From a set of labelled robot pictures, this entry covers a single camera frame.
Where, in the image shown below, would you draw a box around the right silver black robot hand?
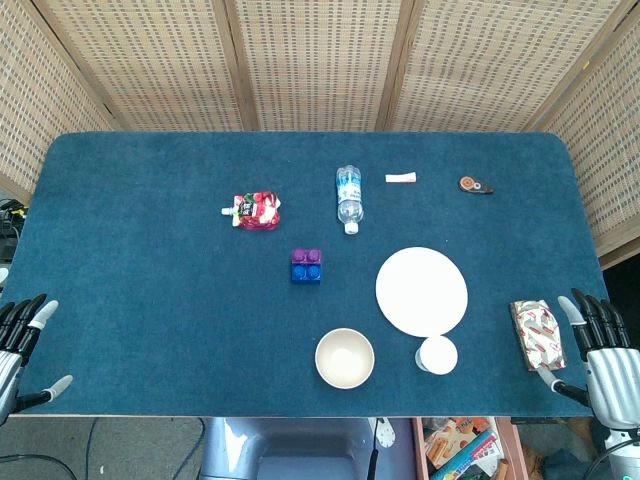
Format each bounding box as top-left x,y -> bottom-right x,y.
542,288 -> 640,432

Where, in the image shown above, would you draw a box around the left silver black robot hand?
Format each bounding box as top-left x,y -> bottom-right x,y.
0,293 -> 74,426

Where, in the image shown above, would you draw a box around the flower print paper cup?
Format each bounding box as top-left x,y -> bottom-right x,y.
414,335 -> 459,376

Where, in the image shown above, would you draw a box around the cream bowl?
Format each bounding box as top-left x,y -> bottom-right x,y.
314,327 -> 376,390

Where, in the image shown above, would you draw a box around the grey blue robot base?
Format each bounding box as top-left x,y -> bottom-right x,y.
199,417 -> 416,480

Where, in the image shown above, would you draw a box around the white round plate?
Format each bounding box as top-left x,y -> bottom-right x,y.
375,246 -> 469,338

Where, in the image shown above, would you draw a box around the crumpled red white snack packet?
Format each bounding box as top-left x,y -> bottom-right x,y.
508,298 -> 568,372

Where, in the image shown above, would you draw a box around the blue table cloth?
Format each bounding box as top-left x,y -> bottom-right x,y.
9,131 -> 609,419

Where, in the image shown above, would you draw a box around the pink box of snacks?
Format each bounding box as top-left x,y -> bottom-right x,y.
412,417 -> 531,480

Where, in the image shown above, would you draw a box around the red juice pouch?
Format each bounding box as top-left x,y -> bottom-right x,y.
220,191 -> 284,231

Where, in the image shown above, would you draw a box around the blue toy building block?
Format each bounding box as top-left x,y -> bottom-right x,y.
289,262 -> 324,287

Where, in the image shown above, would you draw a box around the clear plastic water bottle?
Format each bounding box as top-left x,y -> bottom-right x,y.
335,164 -> 365,235

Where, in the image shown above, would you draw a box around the black floor cable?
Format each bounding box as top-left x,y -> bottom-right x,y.
0,452 -> 79,480

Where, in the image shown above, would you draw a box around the black electronics with wires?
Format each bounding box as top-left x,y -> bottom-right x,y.
0,197 -> 27,262

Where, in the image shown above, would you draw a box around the white perforated metal bracket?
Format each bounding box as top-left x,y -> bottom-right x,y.
377,418 -> 396,451

